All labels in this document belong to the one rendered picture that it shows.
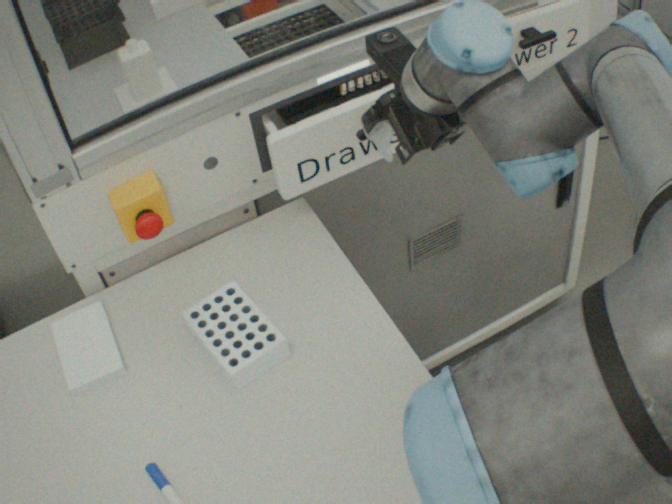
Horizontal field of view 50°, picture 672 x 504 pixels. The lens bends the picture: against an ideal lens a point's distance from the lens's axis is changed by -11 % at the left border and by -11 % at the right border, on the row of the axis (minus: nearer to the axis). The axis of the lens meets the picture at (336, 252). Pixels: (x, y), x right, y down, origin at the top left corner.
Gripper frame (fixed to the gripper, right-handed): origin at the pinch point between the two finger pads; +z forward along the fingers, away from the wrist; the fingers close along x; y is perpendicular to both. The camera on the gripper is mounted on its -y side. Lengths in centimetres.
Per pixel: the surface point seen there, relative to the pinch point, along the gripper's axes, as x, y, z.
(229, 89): -16.5, -12.9, 0.6
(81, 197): -40.2, -9.3, 6.1
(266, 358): -26.7, 20.5, 1.6
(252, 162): -15.7, -5.1, 12.2
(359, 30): 3.6, -14.2, 0.7
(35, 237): -66, -43, 142
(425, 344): 11, 33, 69
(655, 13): 163, -27, 118
